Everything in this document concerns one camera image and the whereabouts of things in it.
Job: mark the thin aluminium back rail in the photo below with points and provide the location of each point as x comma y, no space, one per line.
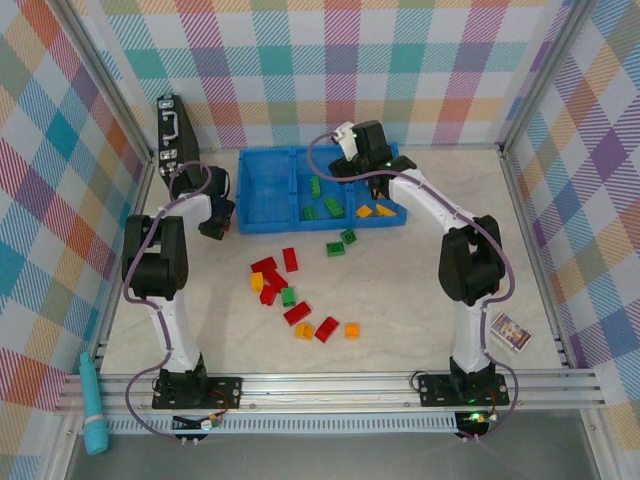
450,146

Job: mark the aluminium side rail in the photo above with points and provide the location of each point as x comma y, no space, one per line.
111,320
525,225

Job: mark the teal cylindrical tube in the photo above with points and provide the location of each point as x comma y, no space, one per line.
94,410

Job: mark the small playing card box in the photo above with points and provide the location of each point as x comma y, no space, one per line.
511,331

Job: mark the aluminium frame post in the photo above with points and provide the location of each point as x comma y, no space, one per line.
541,75
111,75

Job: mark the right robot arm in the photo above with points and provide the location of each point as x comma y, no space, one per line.
467,340

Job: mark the wide aluminium base rail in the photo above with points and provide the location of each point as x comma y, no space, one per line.
325,395

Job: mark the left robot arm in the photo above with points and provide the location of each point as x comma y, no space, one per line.
172,330

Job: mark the black briefcase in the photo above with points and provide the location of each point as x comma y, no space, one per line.
172,125

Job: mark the yellow lego brick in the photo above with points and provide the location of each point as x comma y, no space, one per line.
256,281
352,330
385,210
304,331
364,211

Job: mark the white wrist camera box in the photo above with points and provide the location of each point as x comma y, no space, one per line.
346,136

